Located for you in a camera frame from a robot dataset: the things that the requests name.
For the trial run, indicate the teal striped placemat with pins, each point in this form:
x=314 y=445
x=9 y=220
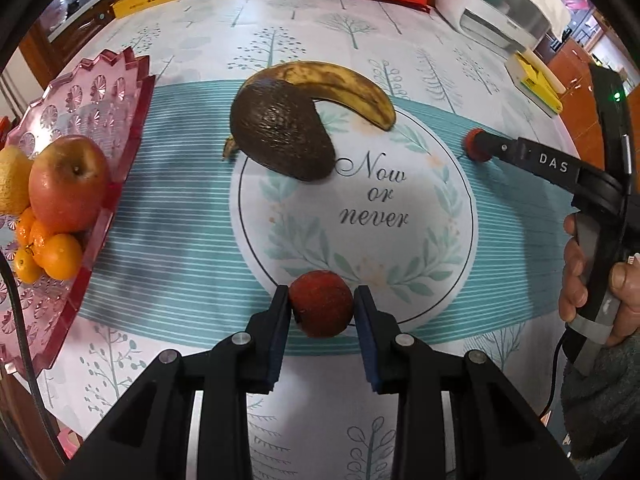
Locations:
x=175 y=240

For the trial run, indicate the red lychee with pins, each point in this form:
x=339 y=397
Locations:
x=470 y=144
x=320 y=305

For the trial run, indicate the spotted yellow banana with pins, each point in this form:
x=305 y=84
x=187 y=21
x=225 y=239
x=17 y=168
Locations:
x=345 y=85

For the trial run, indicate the pink plastic fruit tray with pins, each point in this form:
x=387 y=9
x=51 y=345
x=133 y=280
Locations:
x=85 y=100

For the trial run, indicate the person's right forearm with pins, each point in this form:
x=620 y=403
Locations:
x=605 y=400

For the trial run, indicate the dark avocado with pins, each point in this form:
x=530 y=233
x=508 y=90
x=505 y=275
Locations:
x=285 y=130

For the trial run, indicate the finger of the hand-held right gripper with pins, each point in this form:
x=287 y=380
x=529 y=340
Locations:
x=530 y=157

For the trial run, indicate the yellow pear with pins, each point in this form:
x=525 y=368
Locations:
x=12 y=180

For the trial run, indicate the white countertop appliance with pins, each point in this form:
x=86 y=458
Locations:
x=500 y=5

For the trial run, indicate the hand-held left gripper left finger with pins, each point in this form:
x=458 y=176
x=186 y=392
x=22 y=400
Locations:
x=277 y=350

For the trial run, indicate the wooden display cabinet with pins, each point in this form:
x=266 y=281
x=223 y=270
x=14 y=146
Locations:
x=37 y=50

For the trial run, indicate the orange tangerine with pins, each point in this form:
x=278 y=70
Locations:
x=60 y=256
x=23 y=227
x=42 y=232
x=26 y=265

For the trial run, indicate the person's right hand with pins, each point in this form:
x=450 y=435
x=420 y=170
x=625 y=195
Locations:
x=572 y=280

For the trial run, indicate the red apple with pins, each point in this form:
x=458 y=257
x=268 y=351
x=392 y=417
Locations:
x=67 y=185

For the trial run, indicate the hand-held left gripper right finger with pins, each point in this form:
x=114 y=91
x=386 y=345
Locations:
x=367 y=350

